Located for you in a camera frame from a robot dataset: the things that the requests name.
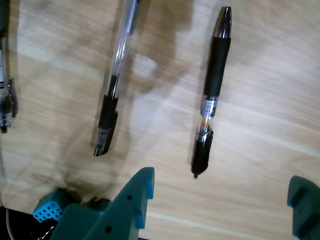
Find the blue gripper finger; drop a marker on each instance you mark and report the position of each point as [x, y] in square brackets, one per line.
[307, 212]
[120, 215]

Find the clear pen with black cap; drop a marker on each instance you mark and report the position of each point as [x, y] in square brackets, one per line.
[108, 112]

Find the clear pen with grey grip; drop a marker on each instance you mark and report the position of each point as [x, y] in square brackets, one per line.
[8, 102]

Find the black pen black rubber grip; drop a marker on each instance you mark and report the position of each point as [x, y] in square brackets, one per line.
[216, 70]

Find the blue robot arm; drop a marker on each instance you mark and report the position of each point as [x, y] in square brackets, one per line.
[47, 210]

